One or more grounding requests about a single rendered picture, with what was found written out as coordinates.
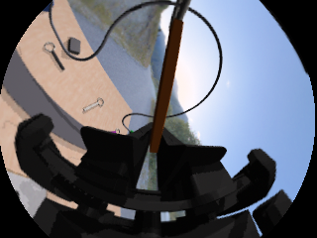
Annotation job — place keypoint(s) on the orange handle with dark ring tip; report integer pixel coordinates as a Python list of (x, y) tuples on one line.
[(168, 71)]

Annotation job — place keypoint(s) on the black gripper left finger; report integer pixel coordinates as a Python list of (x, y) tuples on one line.
[(131, 148)]

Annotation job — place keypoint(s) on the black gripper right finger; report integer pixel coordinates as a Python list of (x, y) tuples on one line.
[(172, 154)]

